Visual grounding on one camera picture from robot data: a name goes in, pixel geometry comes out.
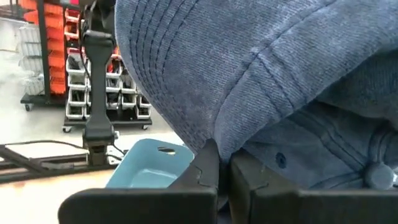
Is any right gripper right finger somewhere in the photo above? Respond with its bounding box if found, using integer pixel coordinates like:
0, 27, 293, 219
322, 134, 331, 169
229, 149, 398, 224

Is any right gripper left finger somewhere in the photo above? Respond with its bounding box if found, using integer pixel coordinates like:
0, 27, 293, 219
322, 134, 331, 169
57, 138, 221, 224

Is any blue denim cap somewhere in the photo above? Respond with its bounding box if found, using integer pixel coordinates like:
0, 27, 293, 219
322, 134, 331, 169
114, 0, 398, 224

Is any blue plastic bin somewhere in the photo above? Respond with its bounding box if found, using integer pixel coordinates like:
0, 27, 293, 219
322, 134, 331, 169
104, 138, 195, 190

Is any white bin rack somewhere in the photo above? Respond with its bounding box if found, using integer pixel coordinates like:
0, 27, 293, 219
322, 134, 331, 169
62, 46, 153, 133

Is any orange bin rack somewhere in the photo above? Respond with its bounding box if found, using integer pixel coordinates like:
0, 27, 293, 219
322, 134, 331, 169
18, 0, 80, 111

